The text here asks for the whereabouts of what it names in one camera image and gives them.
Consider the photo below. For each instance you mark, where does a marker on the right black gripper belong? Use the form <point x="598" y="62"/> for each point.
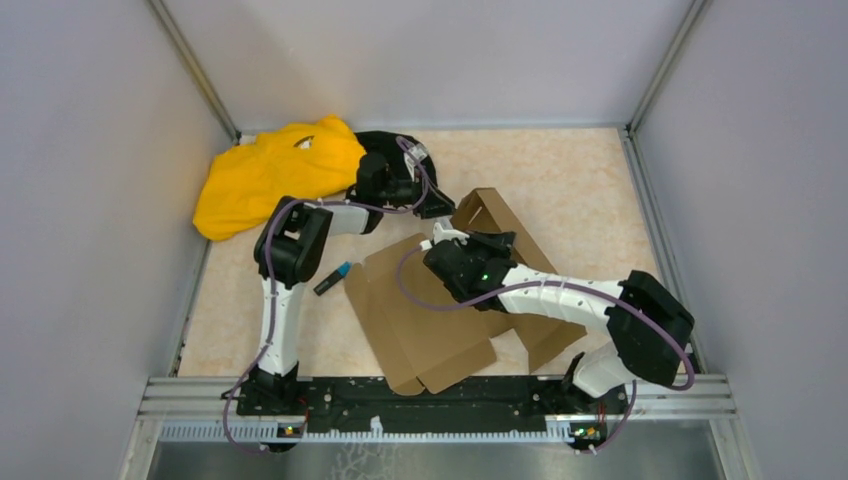
<point x="500" y="243"/>

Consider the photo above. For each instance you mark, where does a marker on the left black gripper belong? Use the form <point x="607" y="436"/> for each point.
<point x="435" y="204"/>

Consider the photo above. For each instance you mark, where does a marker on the brown cardboard box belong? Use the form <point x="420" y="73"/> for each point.
<point x="422" y="344"/>

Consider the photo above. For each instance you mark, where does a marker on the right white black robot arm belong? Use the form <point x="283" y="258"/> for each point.
<point x="647" y="328"/>

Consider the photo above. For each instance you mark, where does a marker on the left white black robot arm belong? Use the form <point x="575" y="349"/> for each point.
<point x="289" y="251"/>

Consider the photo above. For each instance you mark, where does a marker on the black cloth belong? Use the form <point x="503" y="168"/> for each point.
<point x="389" y="144"/>

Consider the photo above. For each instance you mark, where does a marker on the black blue marker pen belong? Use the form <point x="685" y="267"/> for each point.
<point x="332" y="279"/>

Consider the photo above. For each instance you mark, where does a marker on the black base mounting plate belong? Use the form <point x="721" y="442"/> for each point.
<point x="476" y="405"/>

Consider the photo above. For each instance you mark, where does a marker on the yellow shirt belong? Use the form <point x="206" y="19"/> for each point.
<point x="301" y="160"/>

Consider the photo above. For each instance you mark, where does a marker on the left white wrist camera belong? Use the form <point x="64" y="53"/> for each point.
<point x="413" y="156"/>

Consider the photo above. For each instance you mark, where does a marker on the aluminium frame rail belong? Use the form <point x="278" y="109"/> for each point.
<point x="197" y="409"/>

